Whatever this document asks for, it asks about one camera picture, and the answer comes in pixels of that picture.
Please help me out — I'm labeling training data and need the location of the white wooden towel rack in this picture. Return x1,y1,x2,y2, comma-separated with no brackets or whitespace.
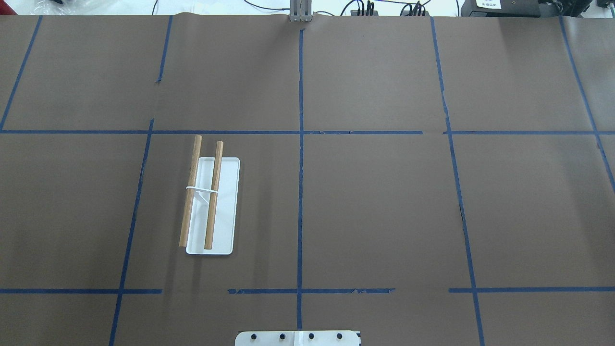
179,135,240,256

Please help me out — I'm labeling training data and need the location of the black power strip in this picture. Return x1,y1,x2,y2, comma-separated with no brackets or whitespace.
344,6,430,17

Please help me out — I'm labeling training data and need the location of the black equipment box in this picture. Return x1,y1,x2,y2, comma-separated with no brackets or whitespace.
460,0,593,18

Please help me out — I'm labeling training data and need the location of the grey aluminium frame post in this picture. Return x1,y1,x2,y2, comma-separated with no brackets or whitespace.
289,0,313,22

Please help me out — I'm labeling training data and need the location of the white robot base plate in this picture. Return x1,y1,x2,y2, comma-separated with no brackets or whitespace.
234,329,362,346

